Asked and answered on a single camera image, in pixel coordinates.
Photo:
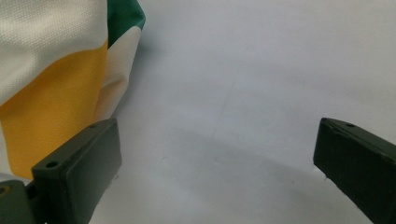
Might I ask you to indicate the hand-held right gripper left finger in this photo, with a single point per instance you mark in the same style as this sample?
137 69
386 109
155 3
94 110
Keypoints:
84 174

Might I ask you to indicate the white green orange tote bag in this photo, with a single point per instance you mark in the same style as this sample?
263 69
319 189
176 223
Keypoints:
46 77

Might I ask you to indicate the pale blue table mat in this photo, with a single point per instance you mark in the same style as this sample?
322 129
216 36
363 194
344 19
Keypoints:
236 77

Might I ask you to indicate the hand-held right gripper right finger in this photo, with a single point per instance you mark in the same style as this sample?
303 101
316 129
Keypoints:
358 168

